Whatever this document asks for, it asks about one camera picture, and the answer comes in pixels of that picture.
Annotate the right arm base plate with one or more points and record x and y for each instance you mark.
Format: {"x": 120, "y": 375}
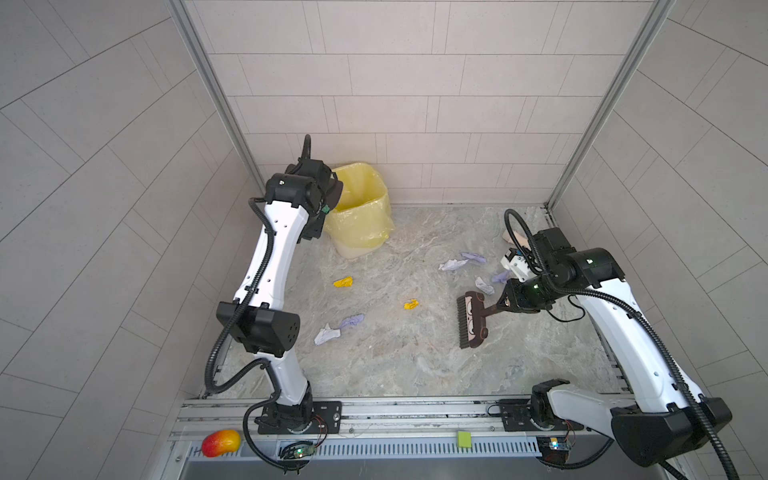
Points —
{"x": 517, "y": 415}

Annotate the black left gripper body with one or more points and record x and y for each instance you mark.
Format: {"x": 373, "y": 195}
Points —
{"x": 314, "y": 225}

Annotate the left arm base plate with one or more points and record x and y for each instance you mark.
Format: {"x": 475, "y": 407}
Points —
{"x": 327, "y": 417}

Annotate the right circuit board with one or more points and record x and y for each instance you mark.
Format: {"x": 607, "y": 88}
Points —
{"x": 554, "y": 450}

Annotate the white paper scrap far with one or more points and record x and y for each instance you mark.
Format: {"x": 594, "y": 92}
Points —
{"x": 452, "y": 265}

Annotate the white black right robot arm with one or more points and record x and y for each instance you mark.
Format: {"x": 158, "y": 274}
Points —
{"x": 668, "y": 414}

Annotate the aluminium front rail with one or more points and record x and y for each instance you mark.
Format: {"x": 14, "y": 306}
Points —
{"x": 377, "y": 428}

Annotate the white paper scrap right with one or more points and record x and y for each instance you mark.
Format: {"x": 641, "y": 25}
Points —
{"x": 484, "y": 287}

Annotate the white purple paper scrap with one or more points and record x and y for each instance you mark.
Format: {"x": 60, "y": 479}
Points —
{"x": 328, "y": 333}

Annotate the circuit board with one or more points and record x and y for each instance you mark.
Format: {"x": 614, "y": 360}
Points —
{"x": 554, "y": 450}
{"x": 297, "y": 451}

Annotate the purple paper scrap far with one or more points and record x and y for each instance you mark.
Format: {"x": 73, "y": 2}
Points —
{"x": 474, "y": 257}

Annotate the red yellow mango toy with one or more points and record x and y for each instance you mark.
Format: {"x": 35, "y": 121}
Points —
{"x": 221, "y": 443}

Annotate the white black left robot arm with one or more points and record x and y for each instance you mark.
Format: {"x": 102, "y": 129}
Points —
{"x": 292, "y": 209}

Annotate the left circuit board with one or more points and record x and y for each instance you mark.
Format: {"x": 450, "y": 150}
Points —
{"x": 297, "y": 451}

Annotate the beige wooden rolling pin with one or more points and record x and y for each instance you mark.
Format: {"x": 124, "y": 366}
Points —
{"x": 515, "y": 238}

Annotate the purple paper scrap right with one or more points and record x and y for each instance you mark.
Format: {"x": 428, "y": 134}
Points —
{"x": 501, "y": 277}

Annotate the yellow-lined trash bin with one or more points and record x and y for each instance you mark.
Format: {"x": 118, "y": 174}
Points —
{"x": 362, "y": 220}

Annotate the brown hand brush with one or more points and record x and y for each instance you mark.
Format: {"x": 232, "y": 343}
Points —
{"x": 472, "y": 317}

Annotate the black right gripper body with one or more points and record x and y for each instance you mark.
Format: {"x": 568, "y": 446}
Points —
{"x": 530, "y": 293}

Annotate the yellow paper scrap left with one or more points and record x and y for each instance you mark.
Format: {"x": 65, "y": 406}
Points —
{"x": 344, "y": 282}

